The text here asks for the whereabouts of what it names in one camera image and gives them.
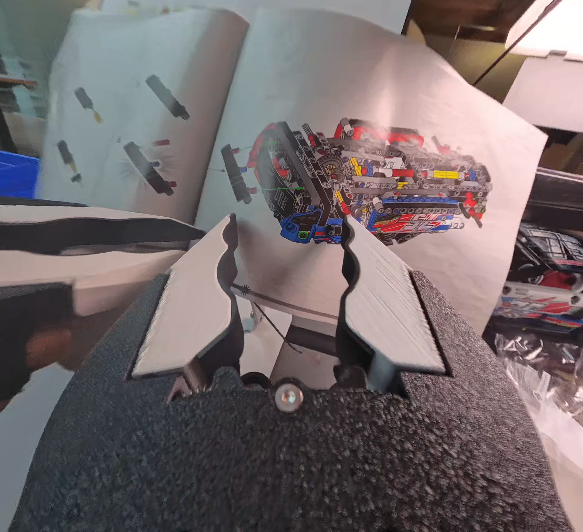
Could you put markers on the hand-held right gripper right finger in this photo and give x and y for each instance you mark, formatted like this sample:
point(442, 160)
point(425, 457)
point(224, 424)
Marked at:
point(387, 313)

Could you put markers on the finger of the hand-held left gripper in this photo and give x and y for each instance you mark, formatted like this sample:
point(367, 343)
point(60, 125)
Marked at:
point(45, 213)
point(91, 272)

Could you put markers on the toy brick race car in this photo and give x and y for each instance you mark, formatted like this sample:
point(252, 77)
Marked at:
point(542, 268)

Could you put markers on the instruction booklet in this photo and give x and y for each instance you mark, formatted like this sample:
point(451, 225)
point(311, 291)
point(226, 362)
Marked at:
point(364, 85)

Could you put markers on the wooden book stand white base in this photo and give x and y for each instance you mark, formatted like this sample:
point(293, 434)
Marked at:
point(266, 336)

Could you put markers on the black toy set box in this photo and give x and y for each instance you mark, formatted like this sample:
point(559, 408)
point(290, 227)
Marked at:
point(560, 195)

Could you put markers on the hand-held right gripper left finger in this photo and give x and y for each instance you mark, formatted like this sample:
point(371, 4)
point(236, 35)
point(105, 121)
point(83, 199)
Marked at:
point(191, 313)

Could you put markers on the person's left hand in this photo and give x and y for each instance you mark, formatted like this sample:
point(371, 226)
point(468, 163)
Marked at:
point(45, 350)

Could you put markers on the grey desk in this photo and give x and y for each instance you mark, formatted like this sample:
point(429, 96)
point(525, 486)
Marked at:
point(27, 450)

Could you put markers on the blue plastic bin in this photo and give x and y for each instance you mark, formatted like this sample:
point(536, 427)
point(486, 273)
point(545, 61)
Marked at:
point(18, 174)

